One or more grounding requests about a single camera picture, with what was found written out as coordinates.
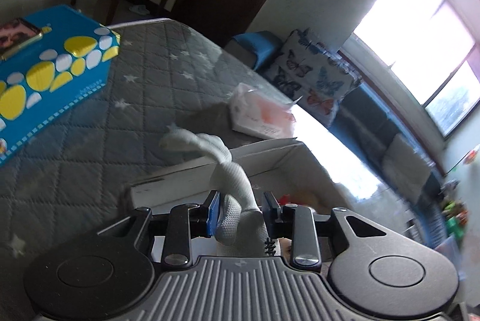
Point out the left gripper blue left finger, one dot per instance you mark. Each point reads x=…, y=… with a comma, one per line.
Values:
x=209, y=214

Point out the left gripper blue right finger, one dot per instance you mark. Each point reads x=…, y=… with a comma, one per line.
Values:
x=272, y=213

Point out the red round toy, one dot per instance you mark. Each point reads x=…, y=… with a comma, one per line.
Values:
x=288, y=199

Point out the white cardboard box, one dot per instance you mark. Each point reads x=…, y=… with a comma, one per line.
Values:
x=282, y=166

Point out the pink tissue pack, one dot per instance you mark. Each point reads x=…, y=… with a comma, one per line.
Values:
x=261, y=116

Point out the blue sofa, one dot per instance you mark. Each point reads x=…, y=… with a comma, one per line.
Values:
x=364, y=123

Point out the white folded cushion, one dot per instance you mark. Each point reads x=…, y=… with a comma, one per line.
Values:
x=406, y=171

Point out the butterfly print cushion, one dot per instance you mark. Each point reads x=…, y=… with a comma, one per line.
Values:
x=311, y=76

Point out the pile of small toys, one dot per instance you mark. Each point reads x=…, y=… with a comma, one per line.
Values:
x=454, y=211

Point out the blue yellow patterned box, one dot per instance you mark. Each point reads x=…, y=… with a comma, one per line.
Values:
x=50, y=61

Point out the window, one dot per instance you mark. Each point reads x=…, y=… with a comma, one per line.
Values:
x=424, y=56

